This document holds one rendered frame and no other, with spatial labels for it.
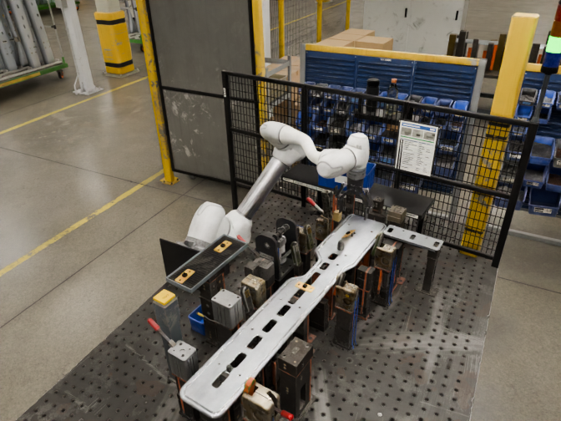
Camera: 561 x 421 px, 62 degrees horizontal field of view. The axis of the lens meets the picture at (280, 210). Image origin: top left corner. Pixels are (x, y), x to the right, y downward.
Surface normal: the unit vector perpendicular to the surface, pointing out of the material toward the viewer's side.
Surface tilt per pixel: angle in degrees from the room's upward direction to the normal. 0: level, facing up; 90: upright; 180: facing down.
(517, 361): 0
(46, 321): 0
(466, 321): 0
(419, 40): 90
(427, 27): 90
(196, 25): 90
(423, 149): 90
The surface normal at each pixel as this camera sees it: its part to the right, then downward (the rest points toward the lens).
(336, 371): -0.02, -0.85
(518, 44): -0.55, 0.44
